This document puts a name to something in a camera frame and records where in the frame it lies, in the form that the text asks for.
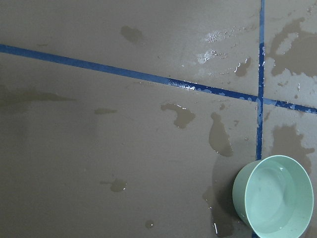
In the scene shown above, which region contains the mint green bowl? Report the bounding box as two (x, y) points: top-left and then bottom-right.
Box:
(232, 155), (314, 238)

